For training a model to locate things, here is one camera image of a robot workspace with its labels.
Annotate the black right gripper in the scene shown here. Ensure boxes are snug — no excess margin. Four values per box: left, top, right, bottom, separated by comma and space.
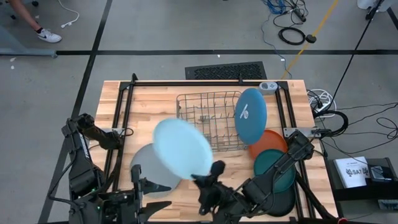
191, 160, 246, 216

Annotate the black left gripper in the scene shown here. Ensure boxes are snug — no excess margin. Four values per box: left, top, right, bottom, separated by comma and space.
104, 164, 172, 224

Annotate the grey plate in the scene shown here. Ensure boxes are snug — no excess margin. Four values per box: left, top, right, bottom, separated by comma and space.
129, 142, 183, 198

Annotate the light blue plate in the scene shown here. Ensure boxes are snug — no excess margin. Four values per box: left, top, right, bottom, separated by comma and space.
152, 117, 215, 180

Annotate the teal plate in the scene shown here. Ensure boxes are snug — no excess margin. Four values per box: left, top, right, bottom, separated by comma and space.
253, 148, 296, 194

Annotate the orange plate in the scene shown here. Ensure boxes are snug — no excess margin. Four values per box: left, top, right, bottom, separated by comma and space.
248, 129, 289, 160

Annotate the black plate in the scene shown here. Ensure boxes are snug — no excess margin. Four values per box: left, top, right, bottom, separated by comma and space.
264, 183, 297, 218

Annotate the dark blue plate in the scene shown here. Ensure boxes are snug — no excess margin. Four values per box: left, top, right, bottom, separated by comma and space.
234, 88, 267, 146

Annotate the white grey control box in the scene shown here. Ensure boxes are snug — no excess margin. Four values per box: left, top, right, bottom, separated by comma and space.
259, 81, 279, 96

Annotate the black floor vent grate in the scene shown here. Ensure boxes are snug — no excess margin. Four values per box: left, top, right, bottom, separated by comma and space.
185, 61, 267, 80

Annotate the white power strip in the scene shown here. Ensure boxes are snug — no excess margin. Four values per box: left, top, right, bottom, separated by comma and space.
312, 101, 335, 116

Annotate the white printed booklet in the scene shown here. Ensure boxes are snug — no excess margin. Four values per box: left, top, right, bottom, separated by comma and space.
334, 156, 371, 189

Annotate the black equipment case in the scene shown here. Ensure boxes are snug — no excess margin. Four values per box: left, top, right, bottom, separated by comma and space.
325, 157, 398, 215

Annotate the grey handheld device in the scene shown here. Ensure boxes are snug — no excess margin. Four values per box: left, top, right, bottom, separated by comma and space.
368, 166, 393, 183

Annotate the white sneaker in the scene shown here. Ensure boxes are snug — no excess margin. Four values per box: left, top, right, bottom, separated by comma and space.
36, 28, 63, 44

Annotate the grey metal platform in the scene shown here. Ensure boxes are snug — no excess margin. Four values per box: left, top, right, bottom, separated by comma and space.
0, 24, 58, 59

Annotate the person's leg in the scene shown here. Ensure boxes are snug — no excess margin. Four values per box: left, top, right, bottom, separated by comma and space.
7, 0, 43, 32

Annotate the white round base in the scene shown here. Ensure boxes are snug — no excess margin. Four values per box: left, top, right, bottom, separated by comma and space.
356, 0, 398, 13

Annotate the grey wire dish rack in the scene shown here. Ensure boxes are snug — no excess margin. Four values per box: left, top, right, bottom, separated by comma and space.
175, 90, 249, 152

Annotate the black aluminium table frame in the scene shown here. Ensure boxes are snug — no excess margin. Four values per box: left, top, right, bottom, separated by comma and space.
104, 73, 315, 224

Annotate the thick black cable loop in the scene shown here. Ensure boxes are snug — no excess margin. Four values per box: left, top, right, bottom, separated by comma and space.
313, 109, 349, 138

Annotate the black cable coil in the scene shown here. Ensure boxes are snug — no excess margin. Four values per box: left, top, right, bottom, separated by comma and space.
278, 27, 307, 46

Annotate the blue cable bundle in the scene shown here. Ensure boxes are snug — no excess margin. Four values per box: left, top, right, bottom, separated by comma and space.
262, 0, 287, 15

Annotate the long black floor cable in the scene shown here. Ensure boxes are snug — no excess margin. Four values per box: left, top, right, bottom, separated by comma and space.
328, 0, 386, 110

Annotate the white cable with plug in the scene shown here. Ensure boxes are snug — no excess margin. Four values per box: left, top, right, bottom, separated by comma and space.
57, 0, 80, 29

